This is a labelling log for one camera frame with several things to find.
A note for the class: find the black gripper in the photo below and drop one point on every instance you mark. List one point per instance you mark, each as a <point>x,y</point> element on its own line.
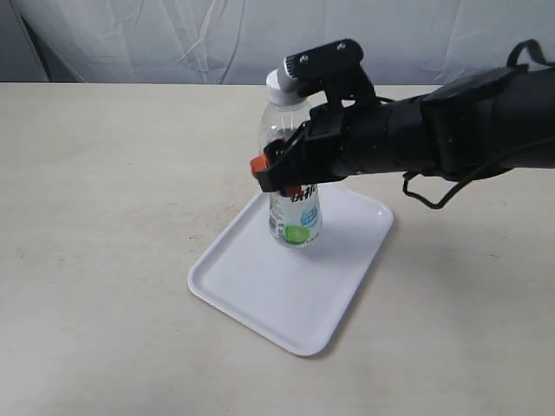
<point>329,147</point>

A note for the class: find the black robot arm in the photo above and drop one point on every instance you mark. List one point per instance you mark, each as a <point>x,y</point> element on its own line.
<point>474,128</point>

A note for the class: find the white plastic tray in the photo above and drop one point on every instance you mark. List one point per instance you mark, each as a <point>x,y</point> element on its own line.
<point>293,297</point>

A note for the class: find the white backdrop curtain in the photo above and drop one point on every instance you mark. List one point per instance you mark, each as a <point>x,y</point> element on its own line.
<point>240,42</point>

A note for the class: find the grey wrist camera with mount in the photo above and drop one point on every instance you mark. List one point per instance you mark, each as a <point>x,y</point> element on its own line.
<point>334,68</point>

